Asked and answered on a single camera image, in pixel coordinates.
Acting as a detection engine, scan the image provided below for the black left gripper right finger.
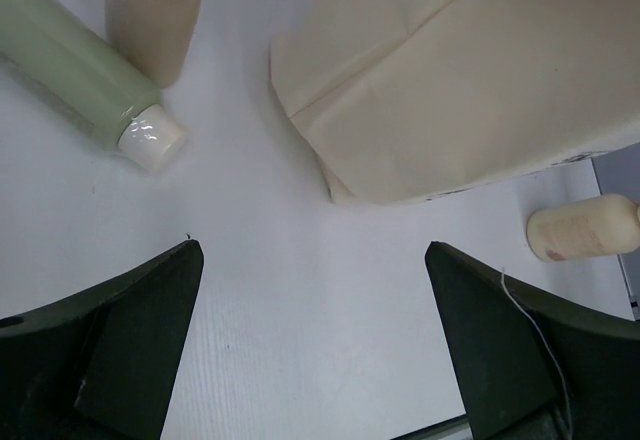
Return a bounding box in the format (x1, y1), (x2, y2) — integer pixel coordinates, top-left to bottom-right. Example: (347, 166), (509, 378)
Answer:
(425, 242), (639, 439)

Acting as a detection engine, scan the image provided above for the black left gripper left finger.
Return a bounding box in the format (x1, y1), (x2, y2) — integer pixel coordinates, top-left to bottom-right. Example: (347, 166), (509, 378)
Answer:
(1, 240), (203, 439)

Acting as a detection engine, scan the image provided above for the pale green lotion tube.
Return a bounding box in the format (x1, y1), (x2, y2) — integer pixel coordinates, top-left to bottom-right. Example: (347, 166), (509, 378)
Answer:
(1, 0), (186, 173)

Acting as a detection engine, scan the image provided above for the cream canvas tote bag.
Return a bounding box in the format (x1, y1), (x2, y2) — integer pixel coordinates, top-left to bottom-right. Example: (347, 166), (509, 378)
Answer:
(270, 0), (639, 205)

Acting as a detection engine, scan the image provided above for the cream pump lotion bottle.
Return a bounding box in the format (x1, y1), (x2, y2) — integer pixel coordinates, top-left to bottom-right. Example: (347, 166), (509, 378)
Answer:
(526, 194), (639, 262)

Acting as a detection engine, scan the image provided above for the beige pump bottle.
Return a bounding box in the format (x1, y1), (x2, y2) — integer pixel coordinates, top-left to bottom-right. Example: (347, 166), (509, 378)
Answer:
(105, 0), (201, 88)

